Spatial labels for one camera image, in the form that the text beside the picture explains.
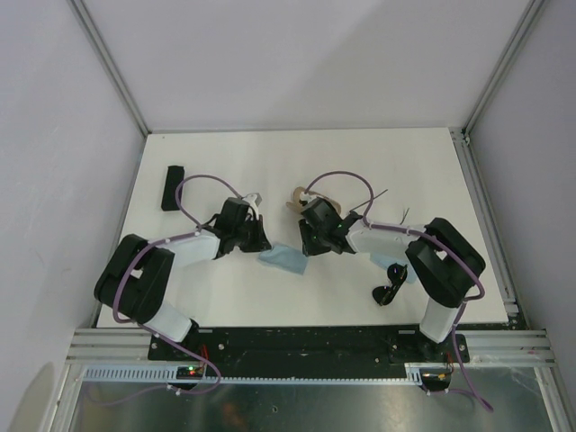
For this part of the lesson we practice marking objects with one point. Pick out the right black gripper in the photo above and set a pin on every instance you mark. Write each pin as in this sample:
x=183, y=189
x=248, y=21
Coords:
x=309, y=248

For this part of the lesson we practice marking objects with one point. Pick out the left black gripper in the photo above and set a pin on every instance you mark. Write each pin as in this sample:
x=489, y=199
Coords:
x=260, y=242

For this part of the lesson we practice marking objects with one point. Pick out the blue cleaning cloth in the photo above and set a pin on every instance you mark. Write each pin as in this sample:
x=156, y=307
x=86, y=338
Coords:
x=383, y=262
x=286, y=258

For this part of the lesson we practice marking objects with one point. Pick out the patterned glasses case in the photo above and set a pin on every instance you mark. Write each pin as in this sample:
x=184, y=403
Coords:
x=293, y=205

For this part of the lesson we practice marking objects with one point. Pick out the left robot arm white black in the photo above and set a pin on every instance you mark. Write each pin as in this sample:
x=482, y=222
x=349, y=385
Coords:
x=135, y=280

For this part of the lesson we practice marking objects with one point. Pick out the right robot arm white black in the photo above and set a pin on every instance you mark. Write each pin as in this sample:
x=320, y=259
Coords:
x=447, y=266

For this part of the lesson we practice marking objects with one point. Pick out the black folded sunglasses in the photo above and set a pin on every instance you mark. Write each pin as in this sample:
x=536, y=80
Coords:
x=390, y=283

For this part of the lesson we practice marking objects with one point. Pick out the black rectangular glasses case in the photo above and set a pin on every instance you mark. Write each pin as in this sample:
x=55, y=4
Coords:
x=170, y=196

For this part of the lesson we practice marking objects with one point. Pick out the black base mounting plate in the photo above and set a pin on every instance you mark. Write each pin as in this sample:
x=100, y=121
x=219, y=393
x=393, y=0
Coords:
x=363, y=351

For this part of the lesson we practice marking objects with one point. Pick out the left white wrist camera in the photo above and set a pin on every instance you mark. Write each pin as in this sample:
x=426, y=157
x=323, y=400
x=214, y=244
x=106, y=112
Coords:
x=253, y=200

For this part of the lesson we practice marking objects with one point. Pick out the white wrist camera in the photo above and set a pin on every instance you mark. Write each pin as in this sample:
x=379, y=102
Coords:
x=306, y=198
x=253, y=200

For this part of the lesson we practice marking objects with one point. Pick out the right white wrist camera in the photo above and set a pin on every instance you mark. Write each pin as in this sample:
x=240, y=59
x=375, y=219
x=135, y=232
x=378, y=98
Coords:
x=306, y=198

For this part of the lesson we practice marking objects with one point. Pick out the thin metal frame sunglasses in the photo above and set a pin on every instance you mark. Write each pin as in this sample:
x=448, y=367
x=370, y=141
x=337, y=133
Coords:
x=386, y=208

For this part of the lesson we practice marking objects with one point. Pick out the white slotted cable duct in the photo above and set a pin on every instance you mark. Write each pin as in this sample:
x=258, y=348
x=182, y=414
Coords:
x=188, y=374

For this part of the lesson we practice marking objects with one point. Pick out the left aluminium corner post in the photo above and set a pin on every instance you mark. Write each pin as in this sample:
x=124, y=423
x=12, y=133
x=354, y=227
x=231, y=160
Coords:
x=96, y=40

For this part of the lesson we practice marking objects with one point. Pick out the aluminium corner post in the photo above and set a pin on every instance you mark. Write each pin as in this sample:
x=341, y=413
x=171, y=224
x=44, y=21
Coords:
x=507, y=58
x=96, y=40

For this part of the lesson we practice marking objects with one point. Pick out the right aluminium corner post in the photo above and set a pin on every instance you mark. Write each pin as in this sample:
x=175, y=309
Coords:
x=507, y=58

